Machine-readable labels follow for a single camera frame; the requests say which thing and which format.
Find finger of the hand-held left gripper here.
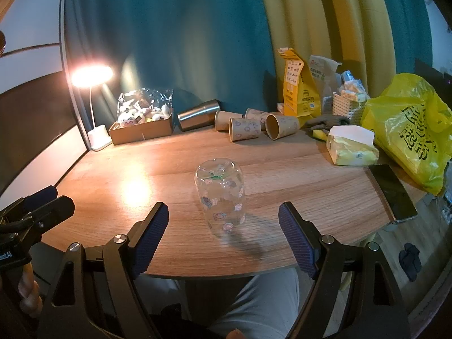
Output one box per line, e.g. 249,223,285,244
14,195,76,245
0,185,59,220

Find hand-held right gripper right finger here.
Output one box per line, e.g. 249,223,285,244
278,201,412,339

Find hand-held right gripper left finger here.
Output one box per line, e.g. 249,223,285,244
37,202,170,339

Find clear printed glass cup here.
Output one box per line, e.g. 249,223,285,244
194,159,247,238

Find brown printed paper cup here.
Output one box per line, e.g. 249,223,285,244
215,110,244,132
228,117,262,143
245,108,274,130
265,114,301,140

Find person's left hand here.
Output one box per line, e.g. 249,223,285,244
16,263,45,320

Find person's legs in grey pants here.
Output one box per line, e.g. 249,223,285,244
136,268,316,339

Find white desk lamp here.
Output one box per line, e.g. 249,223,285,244
71,65,114,152

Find yellow tissue pack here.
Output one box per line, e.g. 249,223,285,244
325,125,380,166

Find brown cardboard box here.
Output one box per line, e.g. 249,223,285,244
108,115,175,146

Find black smartphone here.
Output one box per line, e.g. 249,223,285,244
368,164,419,224

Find dark slippers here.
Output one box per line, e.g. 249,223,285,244
399,243,422,282

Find grey glove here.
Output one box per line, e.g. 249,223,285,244
303,114,350,131

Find stainless steel tumbler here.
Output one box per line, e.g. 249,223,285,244
177,99,222,132

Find white woven basket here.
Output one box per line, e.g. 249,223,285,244
332,92,371,126

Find yellow paper bag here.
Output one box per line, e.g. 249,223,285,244
276,47,323,118

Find yellow plastic bag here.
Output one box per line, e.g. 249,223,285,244
360,73,449,196

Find tissue packets in basket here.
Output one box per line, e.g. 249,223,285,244
339,79,370,100

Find white plastic package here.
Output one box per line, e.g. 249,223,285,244
309,55,343,112

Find teal curtain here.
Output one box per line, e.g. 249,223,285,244
64,0,287,142

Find yellow curtain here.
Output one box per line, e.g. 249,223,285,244
256,0,395,101

